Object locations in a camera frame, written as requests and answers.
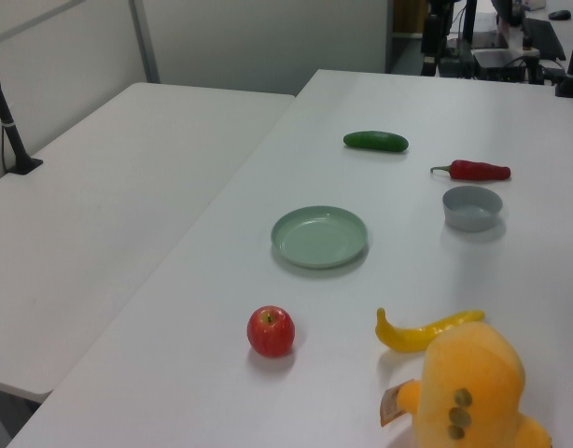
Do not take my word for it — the red apple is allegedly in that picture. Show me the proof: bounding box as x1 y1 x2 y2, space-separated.
246 305 296 359

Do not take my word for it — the small grey bowl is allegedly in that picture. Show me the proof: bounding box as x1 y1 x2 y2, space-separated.
441 185 504 233

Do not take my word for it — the pale green round plate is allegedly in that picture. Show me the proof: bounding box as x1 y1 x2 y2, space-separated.
270 204 370 271

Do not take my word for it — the green cucumber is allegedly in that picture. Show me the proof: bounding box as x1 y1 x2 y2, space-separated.
342 130 410 154

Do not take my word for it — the yellow banana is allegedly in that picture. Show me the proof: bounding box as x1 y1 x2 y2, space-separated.
375 306 486 354

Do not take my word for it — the white adjacent table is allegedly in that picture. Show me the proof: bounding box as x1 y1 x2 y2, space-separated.
0 82 297 405

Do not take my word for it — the red chili pepper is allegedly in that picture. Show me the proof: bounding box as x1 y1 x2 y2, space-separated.
429 159 512 182

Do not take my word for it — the yellow paper toy tag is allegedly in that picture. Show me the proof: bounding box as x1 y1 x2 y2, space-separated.
378 385 409 428

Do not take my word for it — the orange plush duck toy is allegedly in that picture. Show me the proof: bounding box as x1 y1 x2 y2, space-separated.
396 320 553 448

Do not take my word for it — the black electronic box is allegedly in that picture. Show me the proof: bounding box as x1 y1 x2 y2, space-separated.
472 46 525 81

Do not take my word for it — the thin black tripod pole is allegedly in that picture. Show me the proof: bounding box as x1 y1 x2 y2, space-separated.
461 0 478 52

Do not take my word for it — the black stand pole with base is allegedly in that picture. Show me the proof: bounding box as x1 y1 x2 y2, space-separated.
0 46 44 176

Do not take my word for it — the black keyboard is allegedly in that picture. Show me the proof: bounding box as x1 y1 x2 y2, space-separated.
524 18 567 60

